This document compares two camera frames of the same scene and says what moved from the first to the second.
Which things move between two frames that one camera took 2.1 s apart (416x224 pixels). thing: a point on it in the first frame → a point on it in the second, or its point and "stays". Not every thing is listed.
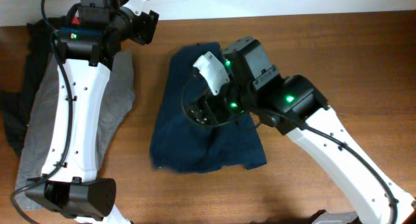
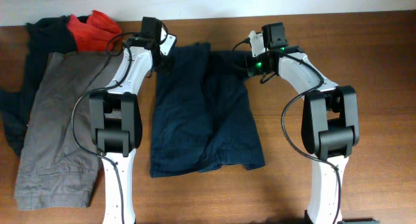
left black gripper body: [139, 28] → [164, 63]
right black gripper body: [232, 96] → [258, 64]
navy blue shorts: [179, 143] stays
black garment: [17, 105] stays
